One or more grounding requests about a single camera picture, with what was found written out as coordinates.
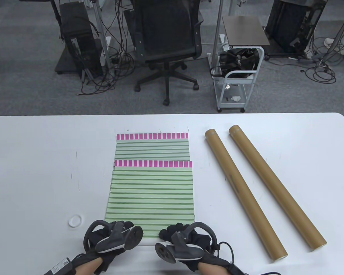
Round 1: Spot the black computer rack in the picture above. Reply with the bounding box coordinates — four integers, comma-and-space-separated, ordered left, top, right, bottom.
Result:
265, 0, 327, 56

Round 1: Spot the black cable bundle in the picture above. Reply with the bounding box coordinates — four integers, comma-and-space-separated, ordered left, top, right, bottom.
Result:
76, 0, 135, 95

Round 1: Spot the person's left hand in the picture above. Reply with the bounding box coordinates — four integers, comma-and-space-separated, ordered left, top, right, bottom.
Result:
85, 220, 144, 271

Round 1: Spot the black coiled floor cable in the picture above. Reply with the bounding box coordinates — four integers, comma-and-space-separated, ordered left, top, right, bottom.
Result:
300, 34, 337, 84

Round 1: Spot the black right glove cable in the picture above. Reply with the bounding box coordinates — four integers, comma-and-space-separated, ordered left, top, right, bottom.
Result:
218, 242, 235, 262

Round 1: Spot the person's right hand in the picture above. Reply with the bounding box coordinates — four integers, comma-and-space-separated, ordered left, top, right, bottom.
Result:
159, 223, 231, 272

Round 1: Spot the green striped mouse pad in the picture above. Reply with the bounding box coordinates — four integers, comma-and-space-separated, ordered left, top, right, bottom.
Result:
114, 132, 191, 161
105, 160, 196, 247

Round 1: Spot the brown cardboard mailing tube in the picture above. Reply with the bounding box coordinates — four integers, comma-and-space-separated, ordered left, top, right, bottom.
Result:
228, 124, 327, 252
204, 129, 288, 262

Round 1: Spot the black right wrist pack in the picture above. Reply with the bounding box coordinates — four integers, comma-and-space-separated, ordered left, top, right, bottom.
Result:
228, 261, 250, 275

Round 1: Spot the black headset gear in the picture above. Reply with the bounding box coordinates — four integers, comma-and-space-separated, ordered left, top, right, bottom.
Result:
210, 48, 260, 78

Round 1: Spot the person's left forearm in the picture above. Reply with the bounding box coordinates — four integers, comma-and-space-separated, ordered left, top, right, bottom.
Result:
75, 256, 103, 275

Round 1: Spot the small brown top side table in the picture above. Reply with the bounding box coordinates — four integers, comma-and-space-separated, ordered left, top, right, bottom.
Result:
222, 16, 270, 46

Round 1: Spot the person's right forearm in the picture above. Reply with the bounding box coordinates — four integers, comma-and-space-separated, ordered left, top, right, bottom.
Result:
198, 259, 235, 275

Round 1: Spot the black computer tower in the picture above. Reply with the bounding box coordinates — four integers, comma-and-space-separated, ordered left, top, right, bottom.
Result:
54, 2, 104, 80

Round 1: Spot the grey labelled left wrist pack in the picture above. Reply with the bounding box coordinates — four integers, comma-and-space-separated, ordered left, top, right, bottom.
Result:
42, 257, 75, 275

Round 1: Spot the white metal utility cart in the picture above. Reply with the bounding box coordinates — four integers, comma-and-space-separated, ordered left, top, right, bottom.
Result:
208, 43, 265, 113

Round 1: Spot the black mesh office chair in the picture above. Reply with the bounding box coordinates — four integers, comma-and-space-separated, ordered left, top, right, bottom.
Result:
123, 0, 204, 106

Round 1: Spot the black grey hand controller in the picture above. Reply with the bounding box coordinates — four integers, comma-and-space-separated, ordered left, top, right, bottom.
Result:
155, 222, 218, 264
83, 220, 144, 253

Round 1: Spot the silver metal pole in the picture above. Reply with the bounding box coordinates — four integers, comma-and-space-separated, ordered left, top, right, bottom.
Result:
212, 0, 224, 72

